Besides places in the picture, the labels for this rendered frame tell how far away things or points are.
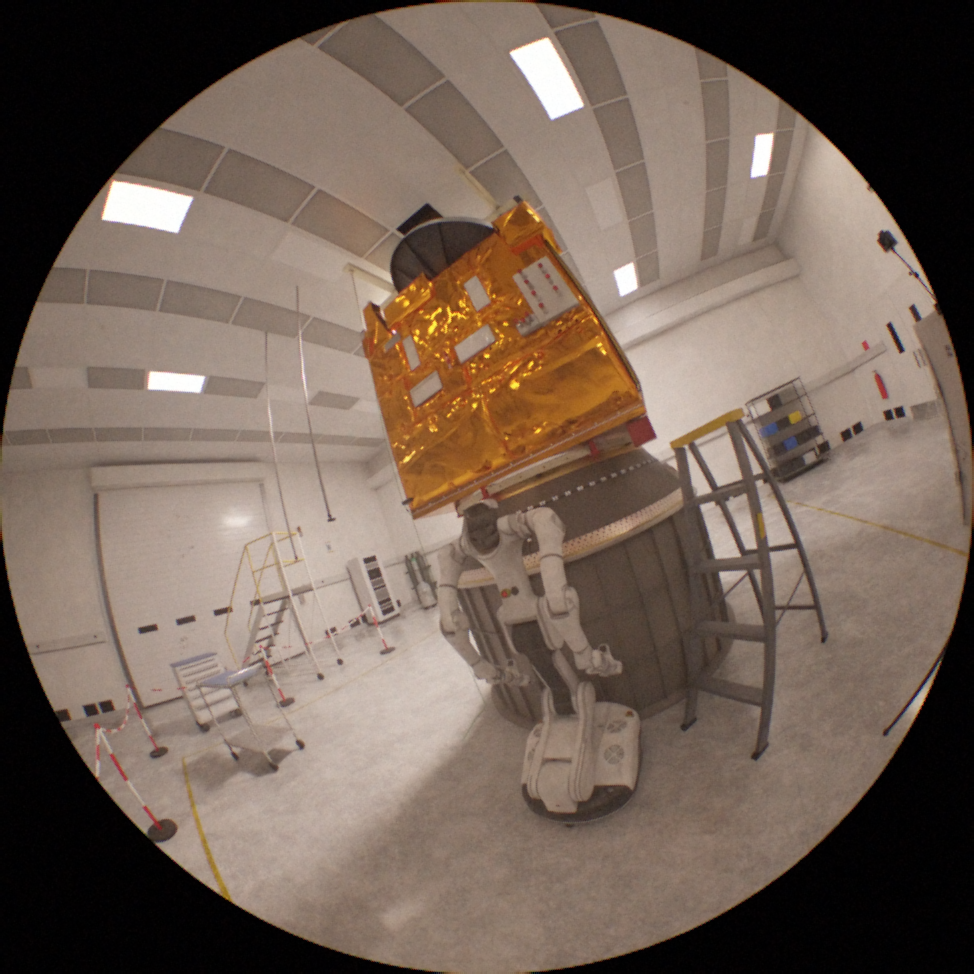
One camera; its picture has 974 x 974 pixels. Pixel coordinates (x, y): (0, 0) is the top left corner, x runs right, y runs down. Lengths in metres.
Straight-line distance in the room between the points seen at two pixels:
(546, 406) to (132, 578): 8.23
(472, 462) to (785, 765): 2.54
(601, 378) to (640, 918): 2.53
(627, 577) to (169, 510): 8.57
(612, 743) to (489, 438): 1.92
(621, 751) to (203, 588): 8.00
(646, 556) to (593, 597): 0.38
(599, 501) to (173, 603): 8.05
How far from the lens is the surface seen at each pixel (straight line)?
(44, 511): 9.30
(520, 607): 1.24
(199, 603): 8.22
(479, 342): 2.40
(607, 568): 1.78
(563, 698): 1.53
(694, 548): 1.65
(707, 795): 1.71
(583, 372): 1.97
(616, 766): 1.58
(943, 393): 2.98
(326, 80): 3.83
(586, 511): 1.83
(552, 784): 1.46
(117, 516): 8.64
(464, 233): 3.27
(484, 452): 2.16
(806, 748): 1.82
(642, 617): 1.92
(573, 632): 1.05
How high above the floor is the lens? 1.43
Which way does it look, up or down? 8 degrees up
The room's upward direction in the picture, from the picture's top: 20 degrees counter-clockwise
